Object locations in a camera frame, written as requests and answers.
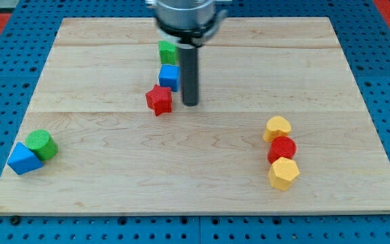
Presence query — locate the red star block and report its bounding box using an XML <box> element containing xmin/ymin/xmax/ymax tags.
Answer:
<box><xmin>146</xmin><ymin>85</ymin><xmax>173</xmax><ymax>116</ymax></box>

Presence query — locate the green star block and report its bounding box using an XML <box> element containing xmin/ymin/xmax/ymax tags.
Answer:
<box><xmin>158</xmin><ymin>40</ymin><xmax>178</xmax><ymax>65</ymax></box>

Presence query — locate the green cylinder block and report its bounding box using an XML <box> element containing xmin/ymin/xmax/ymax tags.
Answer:
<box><xmin>25</xmin><ymin>129</ymin><xmax>58</xmax><ymax>161</ymax></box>

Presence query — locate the wooden board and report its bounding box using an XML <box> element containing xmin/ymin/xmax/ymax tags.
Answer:
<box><xmin>0</xmin><ymin>17</ymin><xmax>390</xmax><ymax>216</ymax></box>

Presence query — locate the yellow heart block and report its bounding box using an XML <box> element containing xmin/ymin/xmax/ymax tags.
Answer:
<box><xmin>263</xmin><ymin>115</ymin><xmax>292</xmax><ymax>142</ymax></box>

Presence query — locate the yellow hexagon block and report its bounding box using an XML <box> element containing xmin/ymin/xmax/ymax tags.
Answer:
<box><xmin>268</xmin><ymin>157</ymin><xmax>300</xmax><ymax>191</ymax></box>

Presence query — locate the blue triangle block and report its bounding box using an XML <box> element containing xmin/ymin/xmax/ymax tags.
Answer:
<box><xmin>7</xmin><ymin>142</ymin><xmax>43</xmax><ymax>175</ymax></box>

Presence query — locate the blue cube block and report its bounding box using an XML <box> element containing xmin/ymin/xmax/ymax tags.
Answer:
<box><xmin>158</xmin><ymin>64</ymin><xmax>180</xmax><ymax>92</ymax></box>

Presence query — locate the red cylinder block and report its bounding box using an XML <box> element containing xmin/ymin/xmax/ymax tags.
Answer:
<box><xmin>267</xmin><ymin>136</ymin><xmax>297</xmax><ymax>164</ymax></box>

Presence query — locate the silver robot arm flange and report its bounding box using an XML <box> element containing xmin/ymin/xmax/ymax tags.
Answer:
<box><xmin>146</xmin><ymin>0</ymin><xmax>228</xmax><ymax>49</ymax></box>

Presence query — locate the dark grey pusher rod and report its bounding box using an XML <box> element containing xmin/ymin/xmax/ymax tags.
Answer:
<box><xmin>178</xmin><ymin>48</ymin><xmax>199</xmax><ymax>106</ymax></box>

